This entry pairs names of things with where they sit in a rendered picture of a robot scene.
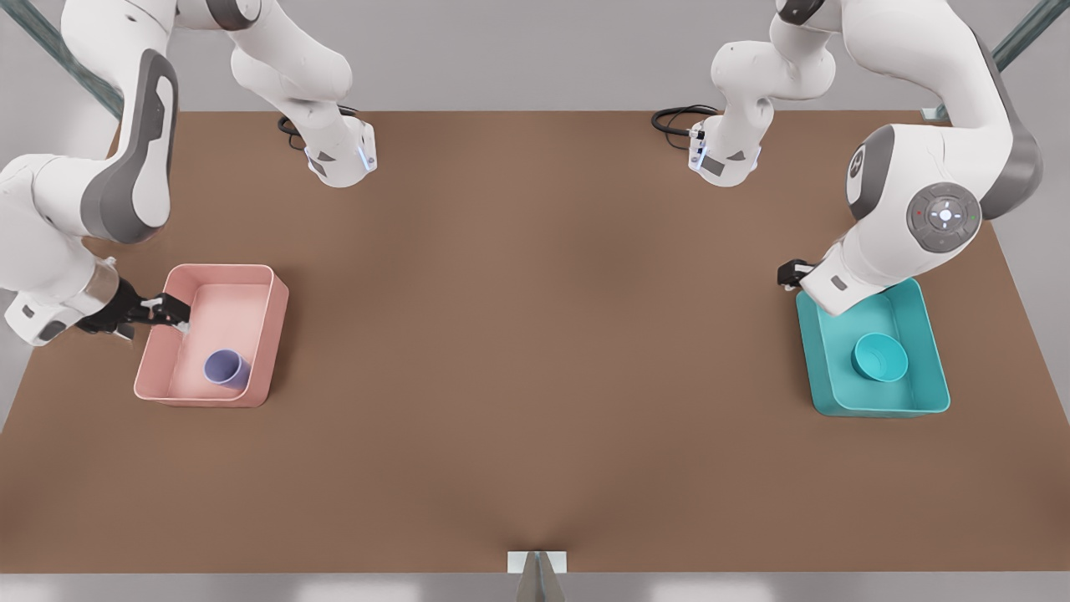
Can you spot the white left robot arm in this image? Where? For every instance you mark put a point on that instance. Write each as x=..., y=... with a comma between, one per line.
x=936, y=142

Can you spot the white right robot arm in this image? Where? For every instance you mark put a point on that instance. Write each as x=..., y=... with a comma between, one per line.
x=125, y=159

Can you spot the purple cup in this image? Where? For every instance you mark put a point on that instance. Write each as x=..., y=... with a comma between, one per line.
x=224, y=368

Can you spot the pink plastic box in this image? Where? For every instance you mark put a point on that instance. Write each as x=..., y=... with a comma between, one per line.
x=251, y=334

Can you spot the teal bowl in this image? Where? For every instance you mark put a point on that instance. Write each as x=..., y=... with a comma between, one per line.
x=879, y=358

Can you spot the teal plastic box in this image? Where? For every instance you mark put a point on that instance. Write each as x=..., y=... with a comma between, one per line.
x=919, y=376

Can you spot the silver frame post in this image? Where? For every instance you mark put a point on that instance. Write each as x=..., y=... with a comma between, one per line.
x=67, y=58
x=537, y=577
x=1016, y=33

